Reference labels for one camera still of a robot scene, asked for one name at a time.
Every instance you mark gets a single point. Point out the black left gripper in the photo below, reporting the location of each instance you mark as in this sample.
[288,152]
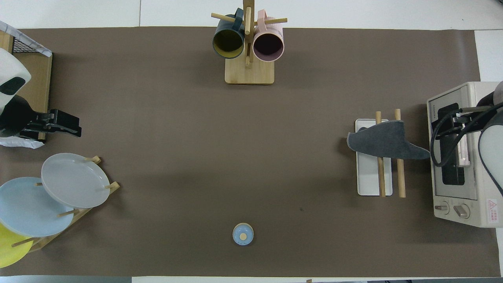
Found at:
[19,122]

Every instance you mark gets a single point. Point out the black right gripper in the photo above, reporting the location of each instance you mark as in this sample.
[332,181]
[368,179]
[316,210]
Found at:
[471,120]

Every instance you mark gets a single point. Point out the purple and grey towel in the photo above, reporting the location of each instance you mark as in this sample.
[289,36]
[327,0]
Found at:
[385,141]

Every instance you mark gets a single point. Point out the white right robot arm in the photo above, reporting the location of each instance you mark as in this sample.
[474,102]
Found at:
[493,153]

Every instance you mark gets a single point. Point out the wooden plate rack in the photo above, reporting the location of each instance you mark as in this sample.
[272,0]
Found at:
[80,212]

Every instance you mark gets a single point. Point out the white towel rack wooden bars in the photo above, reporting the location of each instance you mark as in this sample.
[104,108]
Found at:
[367,177]

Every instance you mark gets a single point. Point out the grey plate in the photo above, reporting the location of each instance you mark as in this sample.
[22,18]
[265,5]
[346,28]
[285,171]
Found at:
[74,181]

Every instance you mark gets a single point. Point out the beige toaster oven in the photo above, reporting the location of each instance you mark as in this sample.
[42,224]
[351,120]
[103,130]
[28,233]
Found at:
[471,204]

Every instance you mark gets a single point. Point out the light blue plate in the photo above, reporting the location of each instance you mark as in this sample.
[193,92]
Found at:
[27,208]

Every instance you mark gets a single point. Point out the yellow plate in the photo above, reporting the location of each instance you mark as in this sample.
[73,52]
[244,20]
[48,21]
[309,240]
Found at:
[10,247]

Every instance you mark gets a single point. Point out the dark teal mug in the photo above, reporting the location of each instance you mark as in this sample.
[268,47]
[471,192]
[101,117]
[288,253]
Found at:
[228,43]

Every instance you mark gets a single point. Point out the wooden mug tree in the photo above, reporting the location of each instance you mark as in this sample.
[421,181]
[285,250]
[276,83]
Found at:
[249,72]

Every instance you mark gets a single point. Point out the brown table mat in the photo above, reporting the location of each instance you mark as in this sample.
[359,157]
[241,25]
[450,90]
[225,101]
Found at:
[275,157]

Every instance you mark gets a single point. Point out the pink mug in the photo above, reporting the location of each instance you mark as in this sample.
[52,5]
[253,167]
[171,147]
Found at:
[269,47]

